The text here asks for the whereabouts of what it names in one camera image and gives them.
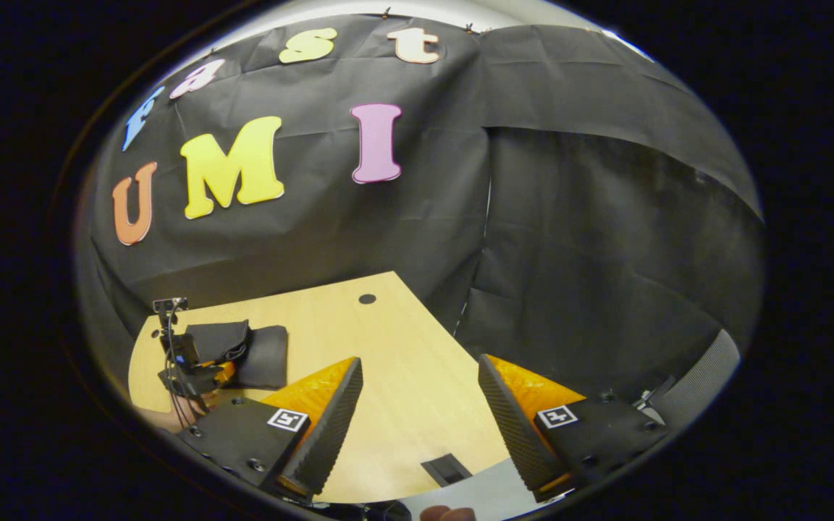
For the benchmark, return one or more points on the round black table grommet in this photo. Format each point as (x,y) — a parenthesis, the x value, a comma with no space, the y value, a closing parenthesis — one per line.
(367,298)

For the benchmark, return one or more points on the dark blue jeans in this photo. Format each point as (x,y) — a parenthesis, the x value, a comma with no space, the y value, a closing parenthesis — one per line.
(265,358)

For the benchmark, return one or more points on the grey mesh chair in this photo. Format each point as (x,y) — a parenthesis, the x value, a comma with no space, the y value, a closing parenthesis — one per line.
(706,369)

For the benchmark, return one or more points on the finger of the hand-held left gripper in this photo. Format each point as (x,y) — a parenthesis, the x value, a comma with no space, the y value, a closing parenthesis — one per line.
(225,372)

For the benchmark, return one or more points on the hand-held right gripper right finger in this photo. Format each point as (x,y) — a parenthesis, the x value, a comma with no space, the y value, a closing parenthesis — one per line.
(507,427)

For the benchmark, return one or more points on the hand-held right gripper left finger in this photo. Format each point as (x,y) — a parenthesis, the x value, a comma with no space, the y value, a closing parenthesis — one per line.
(330,427)

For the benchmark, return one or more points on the black backdrop cloth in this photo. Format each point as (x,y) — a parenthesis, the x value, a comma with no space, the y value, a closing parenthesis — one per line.
(569,239)

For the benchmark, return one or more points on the black rectangular table slot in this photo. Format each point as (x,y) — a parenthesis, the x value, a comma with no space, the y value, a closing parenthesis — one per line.
(446,469)

